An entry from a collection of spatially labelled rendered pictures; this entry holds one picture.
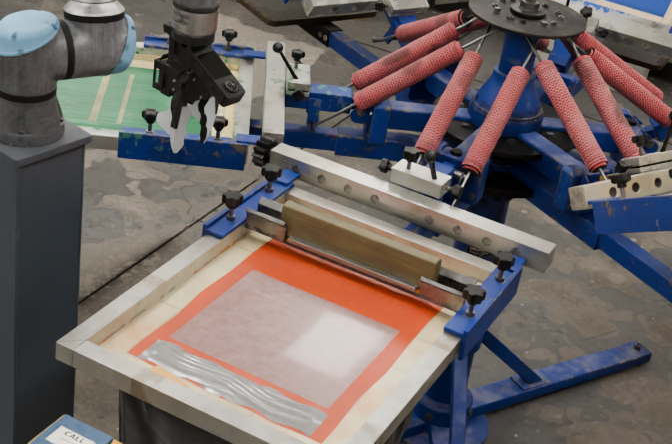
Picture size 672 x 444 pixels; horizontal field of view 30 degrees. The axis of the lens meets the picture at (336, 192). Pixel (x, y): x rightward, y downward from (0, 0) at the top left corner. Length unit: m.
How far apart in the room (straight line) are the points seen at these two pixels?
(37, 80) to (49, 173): 0.19
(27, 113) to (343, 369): 0.77
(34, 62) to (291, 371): 0.74
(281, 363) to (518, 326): 2.08
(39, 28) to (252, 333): 0.69
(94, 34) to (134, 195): 2.34
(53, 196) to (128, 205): 2.15
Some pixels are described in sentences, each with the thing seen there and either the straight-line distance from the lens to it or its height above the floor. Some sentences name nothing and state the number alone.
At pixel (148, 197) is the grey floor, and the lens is 4.71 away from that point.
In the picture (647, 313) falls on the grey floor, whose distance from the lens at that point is 4.58.
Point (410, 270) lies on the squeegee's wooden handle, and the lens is 2.52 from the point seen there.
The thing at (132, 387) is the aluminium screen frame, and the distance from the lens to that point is 2.20.
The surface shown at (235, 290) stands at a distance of 2.49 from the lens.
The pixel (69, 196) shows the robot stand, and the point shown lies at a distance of 2.54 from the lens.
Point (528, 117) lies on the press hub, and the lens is 3.20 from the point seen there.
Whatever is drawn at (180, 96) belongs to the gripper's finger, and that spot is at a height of 1.46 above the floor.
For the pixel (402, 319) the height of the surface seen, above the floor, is 0.96.
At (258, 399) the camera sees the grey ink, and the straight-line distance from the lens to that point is 2.22.
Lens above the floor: 2.33
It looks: 28 degrees down
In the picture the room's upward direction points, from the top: 9 degrees clockwise
